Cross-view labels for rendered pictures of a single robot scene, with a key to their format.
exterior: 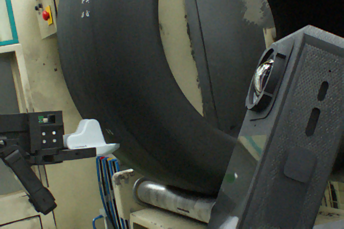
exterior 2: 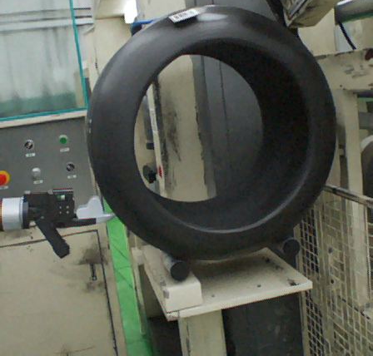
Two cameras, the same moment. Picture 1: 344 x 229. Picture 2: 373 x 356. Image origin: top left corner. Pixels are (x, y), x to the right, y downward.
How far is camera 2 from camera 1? 36 cm
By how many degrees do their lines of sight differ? 13
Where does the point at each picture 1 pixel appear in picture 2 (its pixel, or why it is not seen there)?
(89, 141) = (92, 213)
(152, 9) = (130, 133)
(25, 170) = (48, 230)
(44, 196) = (61, 247)
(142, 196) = not seen: hidden behind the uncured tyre
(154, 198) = not seen: hidden behind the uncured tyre
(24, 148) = (47, 215)
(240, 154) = not seen: outside the picture
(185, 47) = (193, 130)
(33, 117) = (52, 197)
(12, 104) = (82, 151)
